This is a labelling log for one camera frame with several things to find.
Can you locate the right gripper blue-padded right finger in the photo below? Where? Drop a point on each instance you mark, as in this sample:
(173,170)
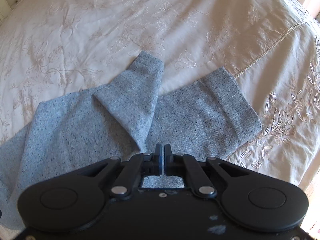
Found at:
(190,170)

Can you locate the cream embroidered bedspread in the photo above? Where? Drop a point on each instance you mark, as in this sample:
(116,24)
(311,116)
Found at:
(53,47)

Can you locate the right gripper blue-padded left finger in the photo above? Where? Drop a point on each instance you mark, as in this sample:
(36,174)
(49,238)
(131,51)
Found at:
(131,177)

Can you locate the light blue speckled pants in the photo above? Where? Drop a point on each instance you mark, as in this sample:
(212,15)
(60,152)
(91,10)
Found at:
(209,117)

